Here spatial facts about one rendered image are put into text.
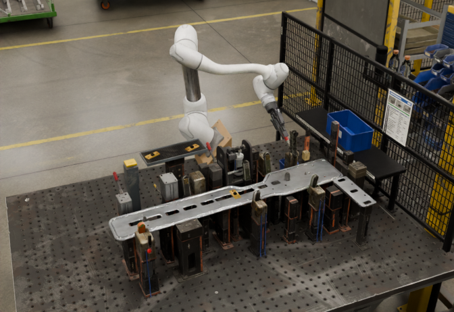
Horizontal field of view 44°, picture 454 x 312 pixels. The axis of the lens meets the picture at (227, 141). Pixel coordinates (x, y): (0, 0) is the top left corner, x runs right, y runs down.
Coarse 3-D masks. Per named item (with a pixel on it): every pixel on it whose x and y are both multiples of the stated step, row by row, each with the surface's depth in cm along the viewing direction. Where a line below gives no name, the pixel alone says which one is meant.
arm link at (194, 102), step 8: (184, 24) 353; (176, 32) 348; (184, 32) 343; (192, 32) 346; (176, 40) 343; (192, 40) 341; (184, 72) 365; (192, 72) 364; (184, 80) 371; (192, 80) 368; (192, 88) 374; (192, 96) 378; (200, 96) 383; (184, 104) 385; (192, 104) 382; (200, 104) 383; (184, 112) 389; (192, 112) 384; (200, 112) 385
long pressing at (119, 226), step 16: (320, 160) 349; (272, 176) 334; (304, 176) 334; (320, 176) 334; (336, 176) 334; (208, 192) 320; (224, 192) 320; (272, 192) 320; (288, 192) 321; (160, 208) 308; (176, 208) 308; (208, 208) 308; (224, 208) 308; (112, 224) 296; (128, 224) 296; (160, 224) 296
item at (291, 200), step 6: (288, 198) 317; (294, 198) 317; (288, 204) 316; (294, 204) 314; (288, 210) 318; (294, 210) 316; (288, 216) 320; (294, 216) 318; (288, 222) 323; (294, 222) 323; (288, 228) 324; (294, 228) 325; (288, 234) 325; (294, 234) 326; (288, 240) 327; (294, 240) 328
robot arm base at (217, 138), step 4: (212, 128) 395; (216, 128) 394; (216, 132) 386; (216, 136) 384; (220, 136) 383; (212, 140) 382; (216, 140) 383; (220, 140) 382; (212, 144) 382; (216, 144) 383; (212, 148) 383; (208, 152) 384; (212, 152) 384; (208, 156) 384
